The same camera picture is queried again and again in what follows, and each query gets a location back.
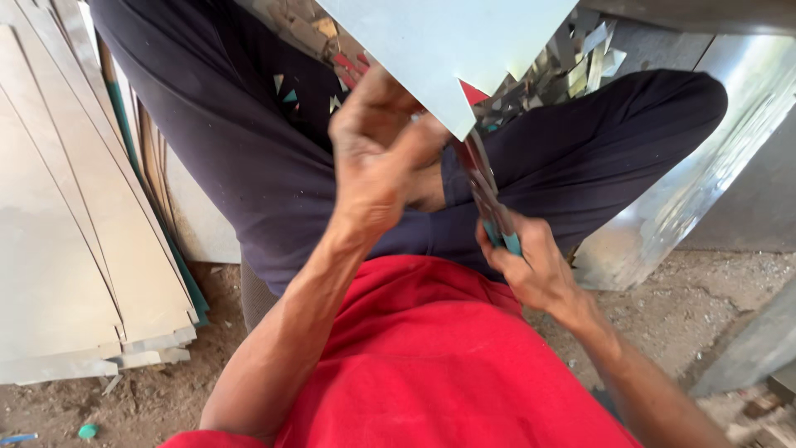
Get pile of shiny metal offcuts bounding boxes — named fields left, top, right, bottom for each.
left=249, top=0, right=629, bottom=133

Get shiny bent metal sheet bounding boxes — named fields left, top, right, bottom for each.
left=572, top=34, right=796, bottom=292

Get pale blue metal sheet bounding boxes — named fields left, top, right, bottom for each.
left=314, top=0, right=580, bottom=141

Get stack of beige cut sheets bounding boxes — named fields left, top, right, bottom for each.
left=0, top=0, right=211, bottom=387

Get red triangular offcut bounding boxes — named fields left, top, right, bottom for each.
left=459, top=79, right=492, bottom=107

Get teal-handled tin snips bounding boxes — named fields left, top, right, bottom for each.
left=450, top=127, right=524, bottom=258

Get person's left hand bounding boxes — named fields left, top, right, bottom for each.
left=328, top=65, right=452, bottom=245

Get person's right hand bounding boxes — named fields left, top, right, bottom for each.
left=475, top=210, right=599, bottom=328

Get dark navy trousers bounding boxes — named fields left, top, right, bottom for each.
left=87, top=0, right=730, bottom=297

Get dark metal beam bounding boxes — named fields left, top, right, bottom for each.
left=578, top=0, right=796, bottom=37

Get red shirt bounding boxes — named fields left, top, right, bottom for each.
left=158, top=254, right=643, bottom=448

